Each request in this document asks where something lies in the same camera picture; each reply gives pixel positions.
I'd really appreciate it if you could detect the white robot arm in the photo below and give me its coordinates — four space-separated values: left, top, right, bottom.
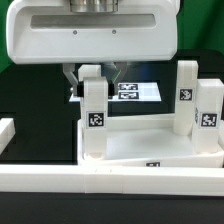
6 0 181 96

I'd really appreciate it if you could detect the white front obstacle bar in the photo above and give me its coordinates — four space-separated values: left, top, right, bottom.
0 165 224 196

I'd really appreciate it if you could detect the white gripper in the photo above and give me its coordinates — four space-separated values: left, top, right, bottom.
6 0 179 98

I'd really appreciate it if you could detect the white left obstacle block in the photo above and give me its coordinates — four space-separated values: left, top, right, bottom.
0 118 15 154

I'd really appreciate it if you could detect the white desk top tray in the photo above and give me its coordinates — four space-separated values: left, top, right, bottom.
77 114 224 168

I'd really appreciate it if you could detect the white marker base plate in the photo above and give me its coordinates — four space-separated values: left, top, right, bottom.
68 81 162 103

